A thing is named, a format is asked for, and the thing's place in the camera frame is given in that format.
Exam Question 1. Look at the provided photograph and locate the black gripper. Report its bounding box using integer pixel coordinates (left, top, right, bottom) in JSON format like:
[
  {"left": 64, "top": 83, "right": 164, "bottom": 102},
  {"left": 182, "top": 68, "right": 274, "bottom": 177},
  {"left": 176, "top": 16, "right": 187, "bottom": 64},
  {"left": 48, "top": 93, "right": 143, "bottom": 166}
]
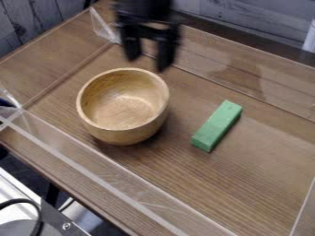
[{"left": 115, "top": 0, "right": 180, "bottom": 72}]

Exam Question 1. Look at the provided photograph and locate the green rectangular block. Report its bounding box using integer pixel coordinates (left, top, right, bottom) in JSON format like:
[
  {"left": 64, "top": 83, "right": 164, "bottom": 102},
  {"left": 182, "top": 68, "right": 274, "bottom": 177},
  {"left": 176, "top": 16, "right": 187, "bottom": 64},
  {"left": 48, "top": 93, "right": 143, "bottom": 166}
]
[{"left": 191, "top": 100, "right": 243, "bottom": 152}]

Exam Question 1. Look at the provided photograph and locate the brown wooden bowl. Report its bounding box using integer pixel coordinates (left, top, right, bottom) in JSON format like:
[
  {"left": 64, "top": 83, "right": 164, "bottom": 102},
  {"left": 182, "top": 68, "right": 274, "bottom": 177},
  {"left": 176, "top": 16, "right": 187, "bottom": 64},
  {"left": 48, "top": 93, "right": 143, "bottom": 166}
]
[{"left": 76, "top": 67, "right": 170, "bottom": 146}]

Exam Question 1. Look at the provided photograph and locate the clear acrylic front barrier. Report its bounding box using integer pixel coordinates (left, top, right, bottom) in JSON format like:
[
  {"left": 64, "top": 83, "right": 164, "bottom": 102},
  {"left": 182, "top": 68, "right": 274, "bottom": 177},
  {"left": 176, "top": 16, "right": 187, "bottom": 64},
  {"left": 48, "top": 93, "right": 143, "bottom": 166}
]
[{"left": 0, "top": 88, "right": 238, "bottom": 236}]

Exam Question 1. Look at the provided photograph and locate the black table leg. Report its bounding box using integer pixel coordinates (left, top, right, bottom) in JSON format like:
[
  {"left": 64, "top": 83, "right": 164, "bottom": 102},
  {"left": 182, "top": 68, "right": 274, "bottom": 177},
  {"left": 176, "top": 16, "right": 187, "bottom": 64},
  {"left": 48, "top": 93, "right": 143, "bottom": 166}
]
[{"left": 46, "top": 183, "right": 60, "bottom": 207}]

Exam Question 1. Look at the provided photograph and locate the clear acrylic corner bracket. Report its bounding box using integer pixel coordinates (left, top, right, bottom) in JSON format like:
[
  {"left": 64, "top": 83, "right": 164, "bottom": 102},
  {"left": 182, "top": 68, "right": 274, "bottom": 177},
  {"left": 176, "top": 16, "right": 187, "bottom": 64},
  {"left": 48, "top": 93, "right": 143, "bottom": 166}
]
[{"left": 90, "top": 7, "right": 120, "bottom": 44}]

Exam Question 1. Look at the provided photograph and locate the white post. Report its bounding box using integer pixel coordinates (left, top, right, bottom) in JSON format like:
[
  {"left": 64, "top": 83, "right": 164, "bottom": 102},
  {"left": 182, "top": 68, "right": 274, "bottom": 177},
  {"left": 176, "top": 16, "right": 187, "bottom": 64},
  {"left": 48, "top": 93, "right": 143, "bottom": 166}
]
[{"left": 303, "top": 18, "right": 315, "bottom": 53}]

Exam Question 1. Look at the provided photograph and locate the grey metal bracket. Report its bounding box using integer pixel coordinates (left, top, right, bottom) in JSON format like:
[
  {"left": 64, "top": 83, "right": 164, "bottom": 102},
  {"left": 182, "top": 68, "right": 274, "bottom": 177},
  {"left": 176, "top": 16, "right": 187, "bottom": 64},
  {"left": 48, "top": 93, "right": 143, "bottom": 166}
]
[{"left": 39, "top": 200, "right": 91, "bottom": 236}]

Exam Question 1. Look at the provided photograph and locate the black cable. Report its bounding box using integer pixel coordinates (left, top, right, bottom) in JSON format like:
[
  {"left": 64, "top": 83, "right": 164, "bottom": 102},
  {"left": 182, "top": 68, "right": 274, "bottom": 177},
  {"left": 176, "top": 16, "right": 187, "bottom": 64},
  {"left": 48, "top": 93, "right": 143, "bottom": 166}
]
[{"left": 0, "top": 198, "right": 44, "bottom": 236}]

